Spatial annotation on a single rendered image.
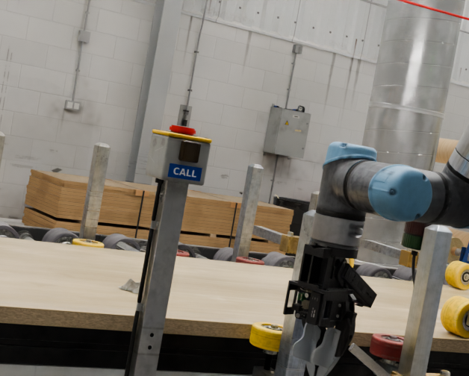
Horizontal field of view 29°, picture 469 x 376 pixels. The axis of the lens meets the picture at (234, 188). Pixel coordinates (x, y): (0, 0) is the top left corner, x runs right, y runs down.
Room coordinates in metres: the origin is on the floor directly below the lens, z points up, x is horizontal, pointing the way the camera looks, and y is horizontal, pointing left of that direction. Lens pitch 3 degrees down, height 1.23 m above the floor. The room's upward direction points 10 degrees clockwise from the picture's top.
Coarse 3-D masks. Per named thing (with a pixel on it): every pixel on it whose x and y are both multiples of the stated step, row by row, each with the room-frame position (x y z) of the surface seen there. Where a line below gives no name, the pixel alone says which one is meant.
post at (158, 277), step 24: (168, 192) 1.33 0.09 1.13; (168, 216) 1.33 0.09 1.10; (168, 240) 1.34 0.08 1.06; (144, 264) 1.34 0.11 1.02; (168, 264) 1.34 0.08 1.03; (144, 288) 1.34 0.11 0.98; (168, 288) 1.34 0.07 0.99; (144, 312) 1.33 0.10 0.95; (144, 336) 1.33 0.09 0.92; (144, 360) 1.34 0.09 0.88
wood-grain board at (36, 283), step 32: (0, 256) 1.89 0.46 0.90; (32, 256) 1.96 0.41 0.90; (64, 256) 2.03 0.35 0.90; (96, 256) 2.12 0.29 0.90; (128, 256) 2.21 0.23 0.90; (0, 288) 1.57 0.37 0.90; (32, 288) 1.61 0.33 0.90; (64, 288) 1.67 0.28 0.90; (96, 288) 1.72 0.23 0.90; (192, 288) 1.91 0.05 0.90; (224, 288) 1.98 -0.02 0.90; (256, 288) 2.06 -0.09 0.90; (384, 288) 2.44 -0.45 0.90; (448, 288) 2.69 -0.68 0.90; (0, 320) 1.43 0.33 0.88; (32, 320) 1.46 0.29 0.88; (64, 320) 1.48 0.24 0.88; (96, 320) 1.51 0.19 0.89; (128, 320) 1.53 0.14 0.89; (192, 320) 1.58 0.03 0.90; (224, 320) 1.63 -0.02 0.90; (256, 320) 1.68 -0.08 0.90; (384, 320) 1.93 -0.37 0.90
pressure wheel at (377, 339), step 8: (376, 336) 1.69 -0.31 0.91; (384, 336) 1.72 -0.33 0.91; (392, 336) 1.70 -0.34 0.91; (400, 336) 1.74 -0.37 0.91; (376, 344) 1.68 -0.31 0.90; (384, 344) 1.67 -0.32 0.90; (392, 344) 1.67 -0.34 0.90; (400, 344) 1.67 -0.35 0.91; (376, 352) 1.68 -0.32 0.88; (384, 352) 1.67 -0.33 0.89; (392, 352) 1.67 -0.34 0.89; (400, 352) 1.67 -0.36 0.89; (384, 360) 1.70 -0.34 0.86; (392, 360) 1.67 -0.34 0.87
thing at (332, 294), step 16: (304, 256) 1.33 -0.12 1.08; (320, 256) 1.31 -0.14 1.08; (336, 256) 1.32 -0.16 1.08; (352, 256) 1.33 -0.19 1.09; (304, 272) 1.34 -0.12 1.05; (320, 272) 1.34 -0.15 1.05; (336, 272) 1.35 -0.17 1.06; (288, 288) 1.34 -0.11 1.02; (304, 288) 1.34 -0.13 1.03; (320, 288) 1.32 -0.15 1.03; (336, 288) 1.35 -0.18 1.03; (304, 304) 1.34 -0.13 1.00; (320, 304) 1.31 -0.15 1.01; (336, 304) 1.33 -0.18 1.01; (352, 304) 1.36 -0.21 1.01; (320, 320) 1.30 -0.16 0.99; (336, 320) 1.34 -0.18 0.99
